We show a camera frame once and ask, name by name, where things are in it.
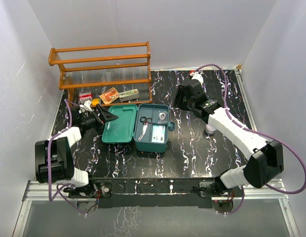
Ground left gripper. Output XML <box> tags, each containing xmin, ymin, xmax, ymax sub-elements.
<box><xmin>80</xmin><ymin>104</ymin><xmax>118</xmax><ymax>134</ymax></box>

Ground orange medicine box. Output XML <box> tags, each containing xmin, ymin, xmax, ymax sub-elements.
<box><xmin>99</xmin><ymin>87</ymin><xmax>119</xmax><ymax>105</ymax></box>

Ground blue-grey divided tray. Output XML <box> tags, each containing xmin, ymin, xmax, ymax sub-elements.
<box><xmin>134</xmin><ymin>104</ymin><xmax>170</xmax><ymax>145</ymax></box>

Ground black scissors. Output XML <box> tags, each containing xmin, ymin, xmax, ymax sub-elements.
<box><xmin>138</xmin><ymin>116</ymin><xmax>153</xmax><ymax>141</ymax></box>

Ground teal medicine kit box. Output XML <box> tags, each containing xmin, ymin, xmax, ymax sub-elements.
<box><xmin>102</xmin><ymin>104</ymin><xmax>175</xmax><ymax>153</ymax></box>

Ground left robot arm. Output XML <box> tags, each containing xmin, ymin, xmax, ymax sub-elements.
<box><xmin>35</xmin><ymin>105</ymin><xmax>118</xmax><ymax>197</ymax></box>

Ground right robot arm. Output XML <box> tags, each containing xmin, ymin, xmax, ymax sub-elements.
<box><xmin>173</xmin><ymin>79</ymin><xmax>284</xmax><ymax>196</ymax></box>

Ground red-white medicine box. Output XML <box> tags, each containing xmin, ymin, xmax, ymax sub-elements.
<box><xmin>78</xmin><ymin>92</ymin><xmax>93</xmax><ymax>104</ymax></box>

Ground white-green medicine box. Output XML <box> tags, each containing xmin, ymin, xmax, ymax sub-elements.
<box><xmin>119</xmin><ymin>89</ymin><xmax>139</xmax><ymax>102</ymax></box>

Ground yellow small box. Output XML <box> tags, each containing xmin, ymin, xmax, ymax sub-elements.
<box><xmin>92</xmin><ymin>99</ymin><xmax>99</xmax><ymax>106</ymax></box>

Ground clear round container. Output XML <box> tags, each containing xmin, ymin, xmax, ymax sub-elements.
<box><xmin>205</xmin><ymin>124</ymin><xmax>216</xmax><ymax>135</ymax></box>

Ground wooden orange shelf rack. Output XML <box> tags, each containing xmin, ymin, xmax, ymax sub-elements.
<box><xmin>48</xmin><ymin>41</ymin><xmax>153</xmax><ymax>104</ymax></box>

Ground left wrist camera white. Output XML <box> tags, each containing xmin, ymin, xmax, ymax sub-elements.
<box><xmin>79</xmin><ymin>100</ymin><xmax>93</xmax><ymax>114</ymax></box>

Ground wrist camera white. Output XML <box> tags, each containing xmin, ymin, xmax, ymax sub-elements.
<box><xmin>189</xmin><ymin>71</ymin><xmax>204</xmax><ymax>84</ymax></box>
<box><xmin>79</xmin><ymin>100</ymin><xmax>93</xmax><ymax>114</ymax></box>

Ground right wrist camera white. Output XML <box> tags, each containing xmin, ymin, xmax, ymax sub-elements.
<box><xmin>189</xmin><ymin>71</ymin><xmax>204</xmax><ymax>84</ymax></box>

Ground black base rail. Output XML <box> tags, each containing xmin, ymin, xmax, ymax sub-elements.
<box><xmin>93</xmin><ymin>177</ymin><xmax>245</xmax><ymax>209</ymax></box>

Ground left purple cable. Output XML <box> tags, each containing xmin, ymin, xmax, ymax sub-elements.
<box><xmin>47</xmin><ymin>98</ymin><xmax>75</xmax><ymax>202</ymax></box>

